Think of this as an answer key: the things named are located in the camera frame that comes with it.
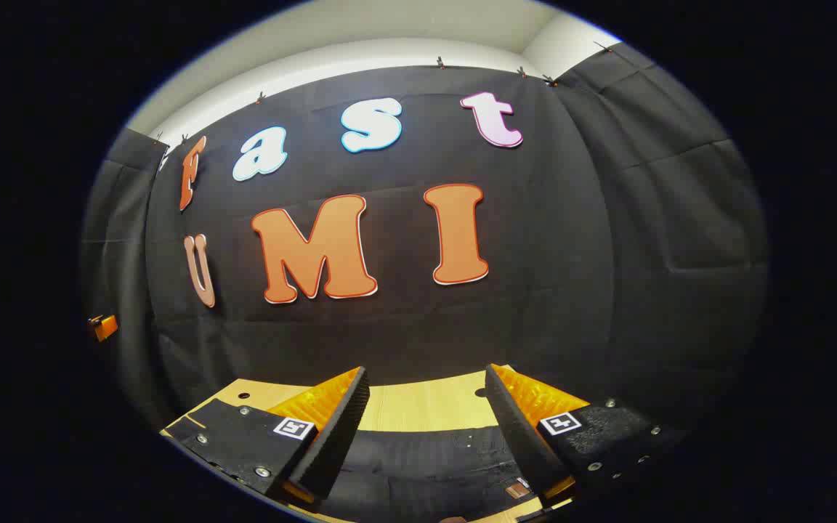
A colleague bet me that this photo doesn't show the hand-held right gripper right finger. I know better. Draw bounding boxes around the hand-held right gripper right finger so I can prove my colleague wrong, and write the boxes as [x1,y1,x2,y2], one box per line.
[485,363,688,509]

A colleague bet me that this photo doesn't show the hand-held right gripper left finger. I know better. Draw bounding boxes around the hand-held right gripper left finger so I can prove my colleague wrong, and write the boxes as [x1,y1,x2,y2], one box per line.
[161,365,371,506]

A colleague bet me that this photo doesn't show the dark blue jeans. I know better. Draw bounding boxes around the dark blue jeans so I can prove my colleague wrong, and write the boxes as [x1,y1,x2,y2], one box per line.
[315,425,579,523]

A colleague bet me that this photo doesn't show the black backdrop cloth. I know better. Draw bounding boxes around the black backdrop cloth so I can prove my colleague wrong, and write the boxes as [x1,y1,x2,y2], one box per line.
[78,40,772,429]

